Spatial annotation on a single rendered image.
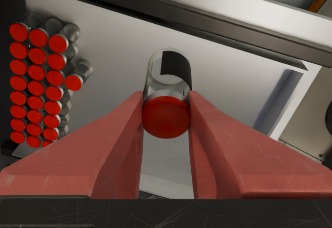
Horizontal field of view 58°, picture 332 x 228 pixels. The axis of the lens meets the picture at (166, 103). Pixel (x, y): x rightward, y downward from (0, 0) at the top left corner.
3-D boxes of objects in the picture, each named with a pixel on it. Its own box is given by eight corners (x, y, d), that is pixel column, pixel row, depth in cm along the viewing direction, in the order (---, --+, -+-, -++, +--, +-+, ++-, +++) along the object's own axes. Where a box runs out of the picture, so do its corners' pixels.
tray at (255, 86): (23, 140, 48) (12, 155, 46) (26, -25, 35) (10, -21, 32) (223, 196, 50) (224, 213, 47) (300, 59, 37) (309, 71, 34)
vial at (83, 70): (76, 72, 41) (62, 88, 37) (78, 58, 40) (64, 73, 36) (92, 77, 41) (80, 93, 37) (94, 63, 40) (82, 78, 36)
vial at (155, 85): (144, 77, 16) (134, 130, 13) (153, 41, 15) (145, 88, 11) (183, 87, 16) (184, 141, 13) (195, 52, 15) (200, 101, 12)
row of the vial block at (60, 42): (54, 131, 46) (40, 150, 43) (64, 21, 37) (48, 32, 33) (68, 135, 47) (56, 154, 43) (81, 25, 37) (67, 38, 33)
